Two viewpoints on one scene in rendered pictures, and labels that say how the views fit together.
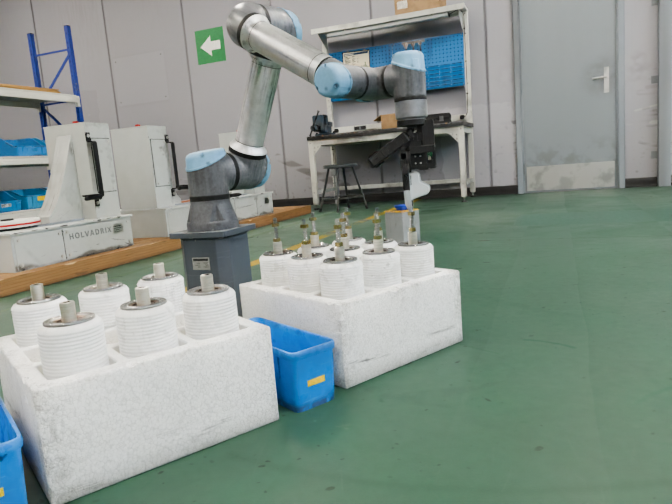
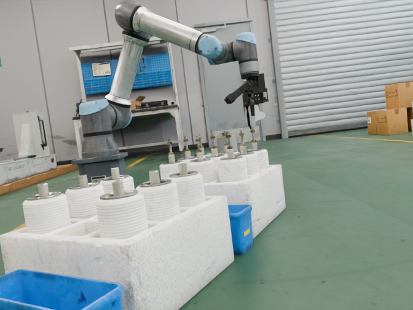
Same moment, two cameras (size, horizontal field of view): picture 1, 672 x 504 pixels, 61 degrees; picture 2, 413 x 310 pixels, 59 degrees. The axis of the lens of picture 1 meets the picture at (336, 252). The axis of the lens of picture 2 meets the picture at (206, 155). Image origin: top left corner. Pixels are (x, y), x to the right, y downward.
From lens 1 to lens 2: 0.56 m
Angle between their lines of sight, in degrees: 23
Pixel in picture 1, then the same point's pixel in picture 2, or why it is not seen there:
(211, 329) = (196, 199)
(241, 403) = (219, 250)
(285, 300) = not seen: hidden behind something
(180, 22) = not seen: outside the picture
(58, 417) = (141, 266)
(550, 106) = (222, 96)
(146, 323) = (169, 194)
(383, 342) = (262, 208)
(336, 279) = (235, 168)
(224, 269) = not seen: hidden behind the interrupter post
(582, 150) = (241, 120)
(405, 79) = (248, 48)
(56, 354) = (124, 219)
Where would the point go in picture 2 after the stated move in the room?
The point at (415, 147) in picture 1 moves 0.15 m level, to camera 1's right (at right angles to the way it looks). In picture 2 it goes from (256, 89) to (289, 87)
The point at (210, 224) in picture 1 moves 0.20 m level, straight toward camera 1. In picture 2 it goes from (104, 151) to (124, 150)
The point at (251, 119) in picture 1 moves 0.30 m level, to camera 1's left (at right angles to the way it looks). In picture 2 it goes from (125, 79) to (48, 84)
